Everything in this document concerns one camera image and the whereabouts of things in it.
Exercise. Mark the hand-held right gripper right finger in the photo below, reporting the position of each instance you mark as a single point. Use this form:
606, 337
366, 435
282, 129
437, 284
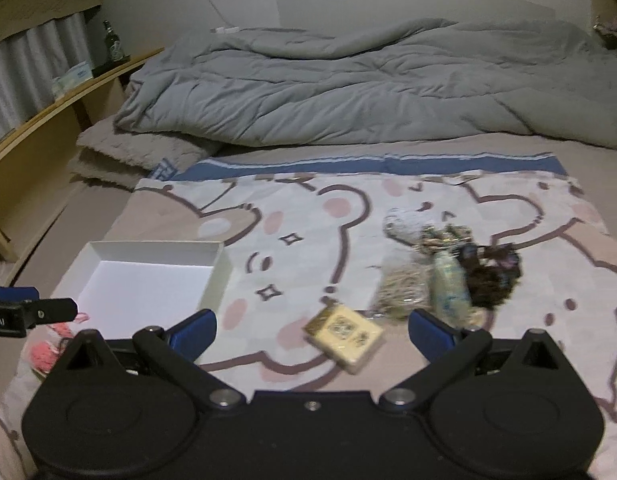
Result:
431, 334

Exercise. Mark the tissue box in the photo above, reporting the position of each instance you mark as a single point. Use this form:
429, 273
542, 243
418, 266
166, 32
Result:
74, 77

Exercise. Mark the bag of pale rubber bands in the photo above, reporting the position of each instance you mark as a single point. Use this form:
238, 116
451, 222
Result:
403, 292

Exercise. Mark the wooden bedside shelf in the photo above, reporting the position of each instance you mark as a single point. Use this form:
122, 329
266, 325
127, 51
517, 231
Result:
48, 125

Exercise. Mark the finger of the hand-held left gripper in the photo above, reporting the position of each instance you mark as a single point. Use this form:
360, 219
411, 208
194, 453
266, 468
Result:
51, 311

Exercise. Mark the grey curtain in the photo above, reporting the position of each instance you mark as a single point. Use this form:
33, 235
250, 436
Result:
33, 60

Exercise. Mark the white cardboard box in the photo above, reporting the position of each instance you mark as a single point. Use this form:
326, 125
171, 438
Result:
143, 285

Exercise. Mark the dark brown hair scrunchie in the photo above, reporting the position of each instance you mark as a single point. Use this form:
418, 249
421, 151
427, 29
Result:
493, 277

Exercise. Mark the bear printed blanket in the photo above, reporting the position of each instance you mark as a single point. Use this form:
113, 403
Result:
308, 240

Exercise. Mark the beige fuzzy pillow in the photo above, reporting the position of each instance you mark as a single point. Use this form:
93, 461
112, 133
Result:
138, 152

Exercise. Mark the green glass bottle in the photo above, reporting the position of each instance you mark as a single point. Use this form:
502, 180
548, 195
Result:
113, 42

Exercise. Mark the pink tassel ornament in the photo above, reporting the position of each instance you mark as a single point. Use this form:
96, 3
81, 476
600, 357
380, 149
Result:
46, 352

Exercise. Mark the pale green tube packet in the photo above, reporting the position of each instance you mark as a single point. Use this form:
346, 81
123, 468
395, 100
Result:
449, 285

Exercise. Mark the grey quilted duvet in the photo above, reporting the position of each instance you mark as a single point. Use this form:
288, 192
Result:
368, 85

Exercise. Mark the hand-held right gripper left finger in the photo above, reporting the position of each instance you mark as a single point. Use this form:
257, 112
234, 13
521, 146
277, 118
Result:
193, 334

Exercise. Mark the yellow patterned card box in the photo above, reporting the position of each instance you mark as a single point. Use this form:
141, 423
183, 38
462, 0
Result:
344, 337

